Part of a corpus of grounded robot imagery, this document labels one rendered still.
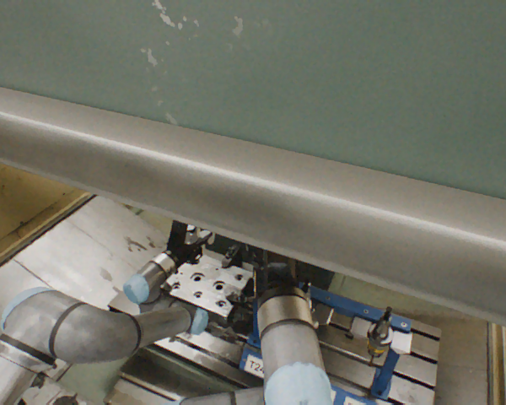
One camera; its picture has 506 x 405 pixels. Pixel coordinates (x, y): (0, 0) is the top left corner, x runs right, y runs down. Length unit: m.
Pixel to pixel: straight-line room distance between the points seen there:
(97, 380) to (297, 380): 1.41
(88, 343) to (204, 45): 0.71
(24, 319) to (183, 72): 0.76
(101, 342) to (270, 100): 0.72
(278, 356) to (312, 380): 0.05
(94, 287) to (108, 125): 1.84
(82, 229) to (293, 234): 2.07
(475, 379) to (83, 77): 1.56
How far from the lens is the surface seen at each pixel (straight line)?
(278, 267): 0.56
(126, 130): 0.20
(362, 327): 1.14
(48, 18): 0.23
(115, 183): 0.20
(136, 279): 1.13
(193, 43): 0.18
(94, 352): 0.84
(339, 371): 1.42
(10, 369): 0.89
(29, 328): 0.88
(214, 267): 1.57
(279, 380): 0.47
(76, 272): 2.06
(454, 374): 1.65
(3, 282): 2.06
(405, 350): 1.13
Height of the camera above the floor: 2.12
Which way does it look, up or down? 38 degrees down
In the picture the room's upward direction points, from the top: straight up
